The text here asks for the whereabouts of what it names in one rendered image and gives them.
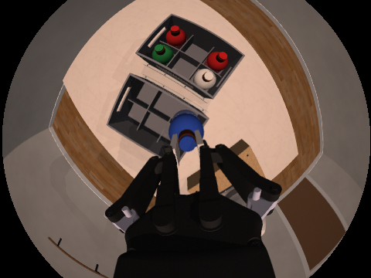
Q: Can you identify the dark grey divided crate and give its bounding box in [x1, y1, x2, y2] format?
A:
[107, 73, 209, 158]
[136, 14, 245, 99]

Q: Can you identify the green bottle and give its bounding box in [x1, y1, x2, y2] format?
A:
[152, 44, 174, 66]

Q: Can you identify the dark red bottle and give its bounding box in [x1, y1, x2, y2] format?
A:
[166, 25, 186, 49]
[204, 52, 228, 73]

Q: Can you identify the beige bottle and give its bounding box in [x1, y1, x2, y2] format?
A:
[193, 69, 216, 90]

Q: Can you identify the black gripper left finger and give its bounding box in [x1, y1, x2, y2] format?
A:
[105, 134, 180, 233]

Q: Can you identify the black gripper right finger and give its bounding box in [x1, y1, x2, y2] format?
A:
[195, 130, 282, 229]

